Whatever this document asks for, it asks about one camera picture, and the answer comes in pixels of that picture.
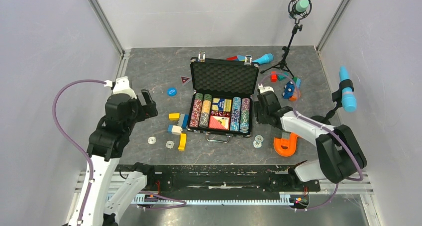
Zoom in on blue round button chip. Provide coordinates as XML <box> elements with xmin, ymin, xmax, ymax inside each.
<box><xmin>167</xmin><ymin>87</ymin><xmax>178</xmax><ymax>97</ymax></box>

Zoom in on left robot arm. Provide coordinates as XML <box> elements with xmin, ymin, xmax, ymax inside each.
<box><xmin>52</xmin><ymin>76</ymin><xmax>158</xmax><ymax>226</ymax></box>

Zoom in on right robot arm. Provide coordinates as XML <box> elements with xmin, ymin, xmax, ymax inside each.
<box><xmin>254</xmin><ymin>84</ymin><xmax>367</xmax><ymax>190</ymax></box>

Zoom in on yellow small block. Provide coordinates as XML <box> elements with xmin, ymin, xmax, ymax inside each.
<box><xmin>168</xmin><ymin>113</ymin><xmax>180</xmax><ymax>121</ymax></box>

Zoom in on green purple chip row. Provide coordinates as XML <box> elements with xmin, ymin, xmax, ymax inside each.
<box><xmin>239</xmin><ymin>98</ymin><xmax>250</xmax><ymax>133</ymax></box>

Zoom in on blue toy car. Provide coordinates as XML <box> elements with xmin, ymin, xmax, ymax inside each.
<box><xmin>282</xmin><ymin>77</ymin><xmax>301</xmax><ymax>102</ymax></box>

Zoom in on grey lego plate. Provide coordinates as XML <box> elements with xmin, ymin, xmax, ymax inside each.
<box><xmin>281</xmin><ymin>131</ymin><xmax>291</xmax><ymax>141</ymax></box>

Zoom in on grey poker chip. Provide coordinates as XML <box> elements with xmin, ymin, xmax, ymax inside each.
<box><xmin>148</xmin><ymin>136</ymin><xmax>156</xmax><ymax>144</ymax></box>
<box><xmin>165</xmin><ymin>140</ymin><xmax>175</xmax><ymax>149</ymax></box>

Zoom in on blue chip row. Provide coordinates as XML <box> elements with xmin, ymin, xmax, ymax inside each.
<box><xmin>230</xmin><ymin>97</ymin><xmax>241</xmax><ymax>131</ymax></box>

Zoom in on white blue block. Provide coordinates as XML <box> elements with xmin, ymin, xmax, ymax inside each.
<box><xmin>167</xmin><ymin>125</ymin><xmax>183</xmax><ymax>135</ymax></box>

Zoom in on red small block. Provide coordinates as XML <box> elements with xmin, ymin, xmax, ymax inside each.
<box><xmin>270</xmin><ymin>71</ymin><xmax>278</xmax><ymax>82</ymax></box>

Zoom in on blue grey block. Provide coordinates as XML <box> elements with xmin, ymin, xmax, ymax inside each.
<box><xmin>177</xmin><ymin>113</ymin><xmax>189</xmax><ymax>129</ymax></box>

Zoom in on teal small block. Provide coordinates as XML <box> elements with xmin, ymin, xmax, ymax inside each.
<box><xmin>277</xmin><ymin>72</ymin><xmax>289</xmax><ymax>81</ymax></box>

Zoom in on orange curved track piece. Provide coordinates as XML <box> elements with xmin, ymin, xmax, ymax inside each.
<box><xmin>273</xmin><ymin>132</ymin><xmax>300</xmax><ymax>157</ymax></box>

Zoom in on blue playing card deck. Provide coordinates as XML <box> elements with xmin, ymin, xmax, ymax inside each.
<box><xmin>211</xmin><ymin>98</ymin><xmax>232</xmax><ymax>112</ymax></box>

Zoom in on yellow long block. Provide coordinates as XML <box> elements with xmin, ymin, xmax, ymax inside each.
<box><xmin>178</xmin><ymin>133</ymin><xmax>187</xmax><ymax>151</ymax></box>

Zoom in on red chip row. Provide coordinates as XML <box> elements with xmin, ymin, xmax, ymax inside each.
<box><xmin>189</xmin><ymin>93</ymin><xmax>204</xmax><ymax>128</ymax></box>

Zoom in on black poker case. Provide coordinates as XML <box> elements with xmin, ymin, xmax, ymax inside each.
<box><xmin>187</xmin><ymin>52</ymin><xmax>260</xmax><ymax>138</ymax></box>

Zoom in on blue toy microphone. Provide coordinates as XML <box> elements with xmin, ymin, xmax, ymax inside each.
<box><xmin>252</xmin><ymin>53</ymin><xmax>274</xmax><ymax>65</ymax></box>

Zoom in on red playing card deck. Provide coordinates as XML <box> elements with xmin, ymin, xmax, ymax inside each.
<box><xmin>209</xmin><ymin>115</ymin><xmax>230</xmax><ymax>130</ymax></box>

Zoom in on red dice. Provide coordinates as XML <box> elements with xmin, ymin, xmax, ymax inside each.
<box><xmin>210</xmin><ymin>111</ymin><xmax>231</xmax><ymax>117</ymax></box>

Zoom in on red blue flat blocks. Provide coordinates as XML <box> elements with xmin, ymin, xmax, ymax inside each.
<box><xmin>227</xmin><ymin>55</ymin><xmax>245</xmax><ymax>61</ymax></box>

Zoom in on blue microphone on stand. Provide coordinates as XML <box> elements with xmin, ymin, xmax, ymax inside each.
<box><xmin>311</xmin><ymin>65</ymin><xmax>357</xmax><ymax>124</ymax></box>

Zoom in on green microphone on tripod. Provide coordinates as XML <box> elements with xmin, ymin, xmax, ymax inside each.
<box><xmin>260</xmin><ymin>0</ymin><xmax>312</xmax><ymax>78</ymax></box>

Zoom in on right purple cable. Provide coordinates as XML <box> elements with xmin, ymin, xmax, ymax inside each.
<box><xmin>257</xmin><ymin>72</ymin><xmax>365</xmax><ymax>213</ymax></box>

